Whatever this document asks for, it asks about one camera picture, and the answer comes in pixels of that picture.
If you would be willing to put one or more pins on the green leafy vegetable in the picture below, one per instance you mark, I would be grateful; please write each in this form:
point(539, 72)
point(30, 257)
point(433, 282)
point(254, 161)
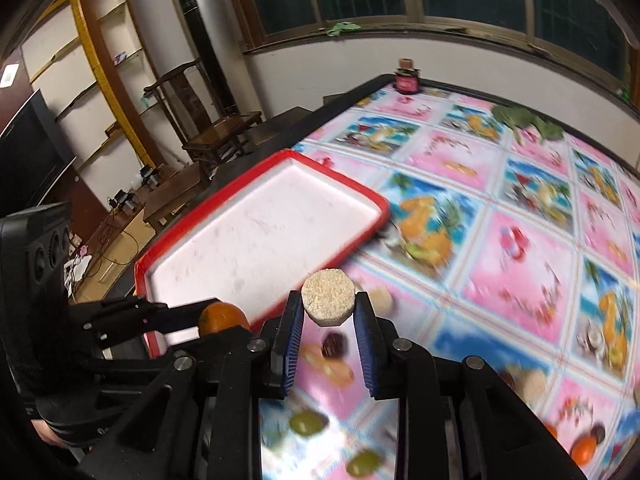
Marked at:
point(518, 119)

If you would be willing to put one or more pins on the silver tower air conditioner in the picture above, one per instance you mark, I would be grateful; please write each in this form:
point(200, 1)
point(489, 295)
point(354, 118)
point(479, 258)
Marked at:
point(213, 39)

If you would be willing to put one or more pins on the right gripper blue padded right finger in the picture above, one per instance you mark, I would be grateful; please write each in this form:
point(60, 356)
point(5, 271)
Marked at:
point(375, 337)

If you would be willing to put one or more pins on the red white rectangular tray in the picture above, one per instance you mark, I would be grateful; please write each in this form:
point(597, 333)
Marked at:
point(258, 238)

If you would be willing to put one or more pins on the low wooden table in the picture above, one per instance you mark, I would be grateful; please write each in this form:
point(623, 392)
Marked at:
point(162, 204)

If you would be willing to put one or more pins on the dark wooden chair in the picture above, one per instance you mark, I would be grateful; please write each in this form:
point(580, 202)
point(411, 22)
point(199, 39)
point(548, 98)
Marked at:
point(209, 141)

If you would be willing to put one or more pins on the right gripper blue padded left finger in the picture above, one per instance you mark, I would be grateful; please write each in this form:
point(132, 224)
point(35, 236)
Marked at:
point(285, 346)

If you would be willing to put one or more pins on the white shelf with yellow frame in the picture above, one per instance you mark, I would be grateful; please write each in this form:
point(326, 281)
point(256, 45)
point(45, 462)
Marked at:
point(81, 56)

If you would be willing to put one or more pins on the colourful fruit print tablecloth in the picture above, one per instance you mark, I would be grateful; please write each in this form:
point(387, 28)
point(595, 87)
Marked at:
point(526, 255)

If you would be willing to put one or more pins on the dark red jujube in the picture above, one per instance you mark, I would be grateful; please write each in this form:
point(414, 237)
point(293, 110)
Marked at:
point(334, 346)

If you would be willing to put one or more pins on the green grape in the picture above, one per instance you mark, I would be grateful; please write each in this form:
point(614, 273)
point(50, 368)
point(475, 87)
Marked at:
point(308, 423)
point(364, 463)

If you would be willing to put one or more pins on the person's left hand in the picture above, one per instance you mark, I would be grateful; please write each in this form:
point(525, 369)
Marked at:
point(47, 434)

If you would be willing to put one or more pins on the beige round banana slice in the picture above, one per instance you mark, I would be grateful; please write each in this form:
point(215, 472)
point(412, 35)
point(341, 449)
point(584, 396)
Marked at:
point(328, 297)

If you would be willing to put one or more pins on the green cloth on windowsill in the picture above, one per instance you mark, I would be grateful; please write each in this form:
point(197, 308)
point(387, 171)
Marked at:
point(342, 28)

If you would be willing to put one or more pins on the small orange tangerine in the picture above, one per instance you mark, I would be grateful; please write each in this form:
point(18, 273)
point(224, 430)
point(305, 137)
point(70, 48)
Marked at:
point(583, 449)

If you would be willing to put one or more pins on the black television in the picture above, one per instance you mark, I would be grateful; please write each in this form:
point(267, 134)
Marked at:
point(34, 155)

